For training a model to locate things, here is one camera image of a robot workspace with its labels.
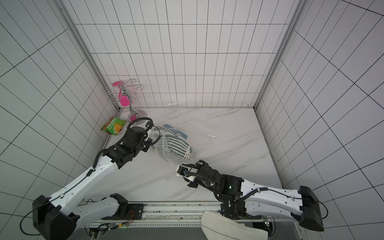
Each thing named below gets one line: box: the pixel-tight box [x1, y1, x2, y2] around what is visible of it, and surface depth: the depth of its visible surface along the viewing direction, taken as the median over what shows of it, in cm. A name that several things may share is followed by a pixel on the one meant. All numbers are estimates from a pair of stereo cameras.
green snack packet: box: [100, 116, 127, 136], surface depth 101 cm
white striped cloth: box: [200, 210, 269, 240], surface depth 68 cm
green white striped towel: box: [153, 125, 191, 161], surface depth 85 cm
